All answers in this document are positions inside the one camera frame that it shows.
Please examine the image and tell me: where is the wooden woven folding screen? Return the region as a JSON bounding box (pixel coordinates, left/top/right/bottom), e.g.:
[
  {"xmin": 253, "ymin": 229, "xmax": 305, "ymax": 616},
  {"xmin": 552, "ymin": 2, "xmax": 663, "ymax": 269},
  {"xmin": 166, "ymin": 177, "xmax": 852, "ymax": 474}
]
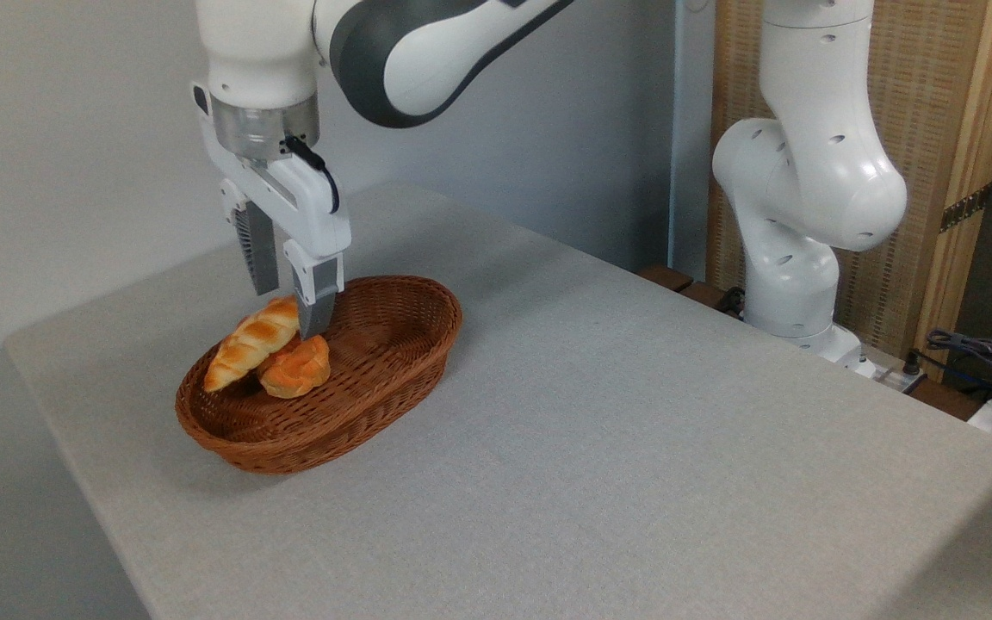
[{"xmin": 707, "ymin": 0, "xmax": 992, "ymax": 380}]

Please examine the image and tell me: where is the brown wicker oval basket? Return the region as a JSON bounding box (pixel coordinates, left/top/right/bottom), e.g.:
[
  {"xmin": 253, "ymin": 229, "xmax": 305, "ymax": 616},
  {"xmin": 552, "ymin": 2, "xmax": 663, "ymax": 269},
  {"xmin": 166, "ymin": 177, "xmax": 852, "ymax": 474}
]
[{"xmin": 175, "ymin": 276, "xmax": 463, "ymax": 475}]

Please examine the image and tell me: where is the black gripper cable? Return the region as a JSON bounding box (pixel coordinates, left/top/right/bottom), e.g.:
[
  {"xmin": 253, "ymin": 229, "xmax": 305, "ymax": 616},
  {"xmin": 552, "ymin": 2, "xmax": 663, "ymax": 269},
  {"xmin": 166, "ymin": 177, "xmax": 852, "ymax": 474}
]
[{"xmin": 283, "ymin": 133, "xmax": 342, "ymax": 215}]

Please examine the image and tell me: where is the round orange bread bun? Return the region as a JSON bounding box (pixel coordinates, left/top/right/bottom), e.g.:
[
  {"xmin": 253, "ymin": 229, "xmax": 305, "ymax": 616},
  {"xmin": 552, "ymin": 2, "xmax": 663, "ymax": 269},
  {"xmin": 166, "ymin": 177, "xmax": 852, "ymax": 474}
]
[{"xmin": 257, "ymin": 334, "xmax": 332, "ymax": 400}]

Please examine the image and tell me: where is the dark metal screen hinge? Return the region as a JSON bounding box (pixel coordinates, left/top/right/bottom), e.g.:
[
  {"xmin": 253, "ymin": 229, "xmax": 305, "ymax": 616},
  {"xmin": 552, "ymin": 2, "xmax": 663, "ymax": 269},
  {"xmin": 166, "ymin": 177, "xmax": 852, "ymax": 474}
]
[{"xmin": 939, "ymin": 183, "xmax": 992, "ymax": 234}]

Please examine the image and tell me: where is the dark brown wooden ledge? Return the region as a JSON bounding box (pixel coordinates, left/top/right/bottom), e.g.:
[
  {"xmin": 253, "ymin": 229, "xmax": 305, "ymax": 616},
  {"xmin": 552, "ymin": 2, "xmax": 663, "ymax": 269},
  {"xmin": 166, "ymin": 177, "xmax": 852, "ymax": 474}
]
[{"xmin": 638, "ymin": 264, "xmax": 731, "ymax": 313}]

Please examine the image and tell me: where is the long braided bread loaf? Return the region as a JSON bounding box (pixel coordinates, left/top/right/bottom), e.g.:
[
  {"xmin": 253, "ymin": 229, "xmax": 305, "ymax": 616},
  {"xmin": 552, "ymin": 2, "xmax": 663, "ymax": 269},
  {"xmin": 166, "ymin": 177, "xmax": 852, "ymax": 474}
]
[{"xmin": 203, "ymin": 295, "xmax": 301, "ymax": 394}]

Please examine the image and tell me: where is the tangled dark cable bundle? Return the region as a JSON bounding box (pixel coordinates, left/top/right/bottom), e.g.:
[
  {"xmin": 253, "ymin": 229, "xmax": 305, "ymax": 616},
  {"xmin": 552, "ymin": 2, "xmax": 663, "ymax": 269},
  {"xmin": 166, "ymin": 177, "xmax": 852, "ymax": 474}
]
[{"xmin": 916, "ymin": 327, "xmax": 992, "ymax": 407}]

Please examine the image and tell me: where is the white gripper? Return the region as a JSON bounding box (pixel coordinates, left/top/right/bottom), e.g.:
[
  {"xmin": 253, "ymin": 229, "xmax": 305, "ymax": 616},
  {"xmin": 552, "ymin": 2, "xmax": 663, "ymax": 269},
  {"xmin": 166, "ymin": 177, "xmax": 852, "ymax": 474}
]
[{"xmin": 191, "ymin": 82, "xmax": 353, "ymax": 341}]

